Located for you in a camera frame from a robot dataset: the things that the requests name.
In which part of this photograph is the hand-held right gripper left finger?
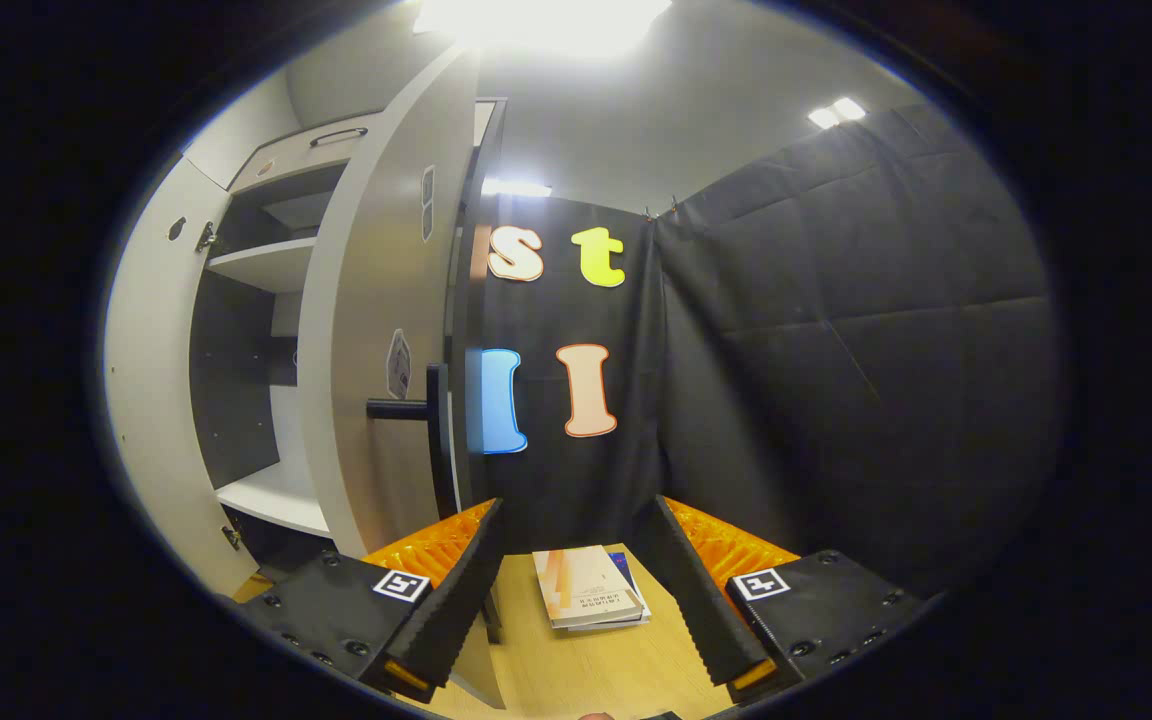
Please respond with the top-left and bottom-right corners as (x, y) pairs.
(233, 498), (509, 703)

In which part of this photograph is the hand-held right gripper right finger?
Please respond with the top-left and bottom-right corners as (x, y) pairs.
(633, 495), (927, 706)

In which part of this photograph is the grey cabinet door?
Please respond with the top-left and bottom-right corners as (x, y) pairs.
(296, 45), (507, 711)
(103, 155), (257, 598)

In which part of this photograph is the grey cabinet with shelves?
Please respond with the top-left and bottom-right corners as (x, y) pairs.
(186, 95), (507, 581)

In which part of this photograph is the beige cover book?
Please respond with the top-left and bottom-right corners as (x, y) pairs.
(533, 545), (645, 629)

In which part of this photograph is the small ceiling light panel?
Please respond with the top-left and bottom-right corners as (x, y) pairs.
(808, 97), (867, 131)

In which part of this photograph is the large ceiling light panel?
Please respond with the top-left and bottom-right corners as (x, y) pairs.
(414, 0), (672, 56)

